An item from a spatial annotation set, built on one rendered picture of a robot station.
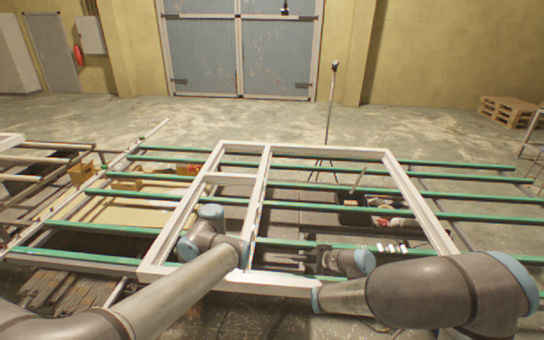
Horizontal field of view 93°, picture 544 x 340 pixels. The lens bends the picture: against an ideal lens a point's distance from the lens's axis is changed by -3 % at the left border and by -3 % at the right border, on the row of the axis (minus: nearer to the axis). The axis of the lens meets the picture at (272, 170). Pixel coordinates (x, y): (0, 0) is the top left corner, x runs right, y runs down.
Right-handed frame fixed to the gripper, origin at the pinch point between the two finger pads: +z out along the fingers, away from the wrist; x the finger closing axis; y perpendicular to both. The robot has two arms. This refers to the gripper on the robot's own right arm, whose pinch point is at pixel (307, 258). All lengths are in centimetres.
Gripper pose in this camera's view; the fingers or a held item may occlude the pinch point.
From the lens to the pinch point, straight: 131.3
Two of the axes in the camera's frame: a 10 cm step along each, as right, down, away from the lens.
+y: -8.2, -2.5, -5.2
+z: -5.7, 2.3, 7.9
